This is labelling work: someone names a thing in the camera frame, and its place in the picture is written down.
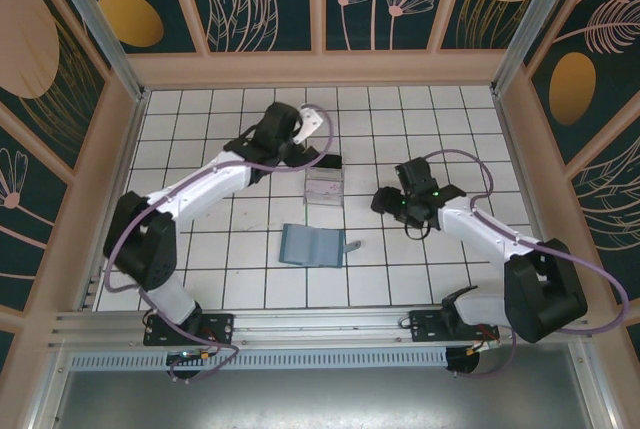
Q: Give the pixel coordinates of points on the black credit card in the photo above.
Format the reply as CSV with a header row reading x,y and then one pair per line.
x,y
332,161

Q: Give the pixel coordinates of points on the pink floral credit card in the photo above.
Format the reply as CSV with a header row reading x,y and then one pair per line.
x,y
325,189

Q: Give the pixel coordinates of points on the blue leather card holder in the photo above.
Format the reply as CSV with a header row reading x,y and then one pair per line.
x,y
310,246

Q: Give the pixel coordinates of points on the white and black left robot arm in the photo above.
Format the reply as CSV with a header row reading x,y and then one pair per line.
x,y
200,189

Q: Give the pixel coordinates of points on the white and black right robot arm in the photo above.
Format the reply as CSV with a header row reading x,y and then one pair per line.
x,y
475,224

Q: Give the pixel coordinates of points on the clear plastic box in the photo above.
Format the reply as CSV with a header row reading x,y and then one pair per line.
x,y
310,204

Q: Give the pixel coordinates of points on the grey sheet metal panel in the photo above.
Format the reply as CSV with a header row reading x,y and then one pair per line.
x,y
320,399

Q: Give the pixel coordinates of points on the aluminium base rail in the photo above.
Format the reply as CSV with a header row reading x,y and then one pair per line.
x,y
320,321

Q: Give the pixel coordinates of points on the aluminium frame post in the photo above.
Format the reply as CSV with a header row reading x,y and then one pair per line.
x,y
534,24
104,34

